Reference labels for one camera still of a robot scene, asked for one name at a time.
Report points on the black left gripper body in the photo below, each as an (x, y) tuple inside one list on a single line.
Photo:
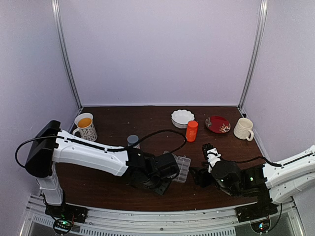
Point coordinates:
[(154, 185)]

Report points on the cream ribbed mug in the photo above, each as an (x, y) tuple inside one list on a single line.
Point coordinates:
[(243, 129)]

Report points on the aluminium front rail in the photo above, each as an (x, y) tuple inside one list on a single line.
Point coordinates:
[(208, 222)]

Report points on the clear plastic pill organizer box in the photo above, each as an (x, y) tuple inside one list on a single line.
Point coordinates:
[(183, 163)]

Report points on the patterned mug with orange interior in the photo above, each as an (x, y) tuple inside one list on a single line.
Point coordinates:
[(85, 127)]

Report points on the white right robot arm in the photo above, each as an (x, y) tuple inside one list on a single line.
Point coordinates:
[(269, 182)]

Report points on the left aluminium frame post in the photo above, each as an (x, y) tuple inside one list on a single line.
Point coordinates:
[(58, 22)]

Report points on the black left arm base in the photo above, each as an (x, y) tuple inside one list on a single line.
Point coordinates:
[(65, 216)]

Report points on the aluminium frame post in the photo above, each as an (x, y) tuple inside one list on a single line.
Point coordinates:
[(58, 22), (255, 51)]

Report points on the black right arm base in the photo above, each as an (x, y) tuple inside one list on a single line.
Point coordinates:
[(262, 208)]

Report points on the right aluminium frame post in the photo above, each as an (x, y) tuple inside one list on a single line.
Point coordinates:
[(255, 51)]

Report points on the white scalloped ceramic bowl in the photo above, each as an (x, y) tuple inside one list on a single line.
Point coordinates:
[(180, 118)]

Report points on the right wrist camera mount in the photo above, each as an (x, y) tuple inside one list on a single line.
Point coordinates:
[(211, 155)]

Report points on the red floral plate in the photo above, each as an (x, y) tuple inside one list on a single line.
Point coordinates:
[(218, 124)]

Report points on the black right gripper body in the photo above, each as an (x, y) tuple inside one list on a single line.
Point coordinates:
[(202, 176)]

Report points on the grey capped pill bottle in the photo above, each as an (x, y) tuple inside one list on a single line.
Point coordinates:
[(132, 139)]

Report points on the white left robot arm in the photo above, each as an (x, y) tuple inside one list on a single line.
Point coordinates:
[(53, 145)]

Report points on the orange pill bottle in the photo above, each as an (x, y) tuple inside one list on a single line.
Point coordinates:
[(191, 132)]

